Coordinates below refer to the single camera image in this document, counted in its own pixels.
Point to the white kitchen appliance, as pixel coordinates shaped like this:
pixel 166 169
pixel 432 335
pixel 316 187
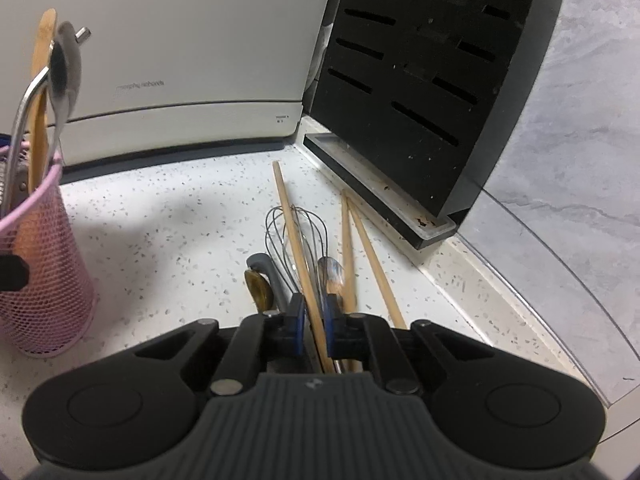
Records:
pixel 200 35

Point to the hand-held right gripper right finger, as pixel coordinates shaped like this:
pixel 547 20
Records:
pixel 328 320

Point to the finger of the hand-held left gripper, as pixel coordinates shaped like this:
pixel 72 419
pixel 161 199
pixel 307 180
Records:
pixel 12 272
pixel 4 141

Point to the grey peeler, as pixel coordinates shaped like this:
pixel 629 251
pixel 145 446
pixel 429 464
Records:
pixel 257 287

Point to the wooden spatula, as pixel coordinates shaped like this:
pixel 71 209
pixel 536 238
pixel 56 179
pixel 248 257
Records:
pixel 40 125

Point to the wooden chopstick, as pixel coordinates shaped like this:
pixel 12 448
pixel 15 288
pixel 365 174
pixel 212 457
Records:
pixel 295 235
pixel 374 260
pixel 346 250

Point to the bent metal straw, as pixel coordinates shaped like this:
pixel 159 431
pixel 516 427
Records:
pixel 20 120

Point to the black slotted knife block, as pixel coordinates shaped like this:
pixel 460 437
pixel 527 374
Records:
pixel 425 85

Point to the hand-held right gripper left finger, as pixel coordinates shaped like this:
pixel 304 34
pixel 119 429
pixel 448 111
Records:
pixel 298 320

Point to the pink mesh utensil holder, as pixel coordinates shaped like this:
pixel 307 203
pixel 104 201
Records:
pixel 45 285

